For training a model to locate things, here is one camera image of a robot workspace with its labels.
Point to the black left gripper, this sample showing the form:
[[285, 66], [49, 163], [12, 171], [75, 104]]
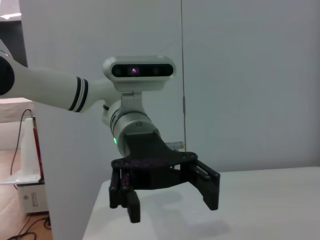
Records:
[[150, 155]]

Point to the silver connector stub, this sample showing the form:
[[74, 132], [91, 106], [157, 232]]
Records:
[[176, 145]]

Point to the white box appliance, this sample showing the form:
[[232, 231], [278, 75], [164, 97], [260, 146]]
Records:
[[32, 197]]

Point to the thin red pole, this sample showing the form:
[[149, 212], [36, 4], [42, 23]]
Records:
[[37, 147]]

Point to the white backdrop panel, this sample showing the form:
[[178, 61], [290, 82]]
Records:
[[250, 75]]

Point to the white plastic stand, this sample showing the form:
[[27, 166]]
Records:
[[27, 150]]

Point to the black cabinet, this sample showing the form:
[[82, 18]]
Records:
[[12, 37]]

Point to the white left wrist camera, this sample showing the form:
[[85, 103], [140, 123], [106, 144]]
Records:
[[140, 71]]

